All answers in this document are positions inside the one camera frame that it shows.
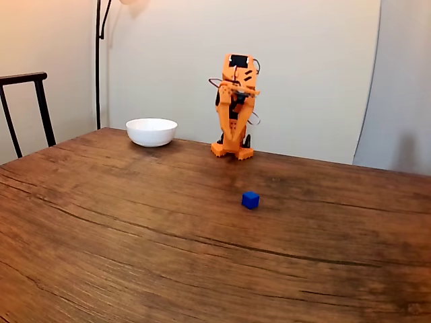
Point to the black chair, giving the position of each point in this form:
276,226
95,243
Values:
41,101

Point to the black floor lamp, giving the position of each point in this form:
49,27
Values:
97,84

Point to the small gripper camera module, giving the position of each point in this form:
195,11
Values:
241,97

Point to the blue cube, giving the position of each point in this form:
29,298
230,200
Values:
250,200

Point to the white backdrop board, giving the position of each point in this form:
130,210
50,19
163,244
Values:
303,84

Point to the white bowl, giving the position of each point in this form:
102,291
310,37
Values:
151,133

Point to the black table clamp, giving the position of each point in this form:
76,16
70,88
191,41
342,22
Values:
220,138
248,141

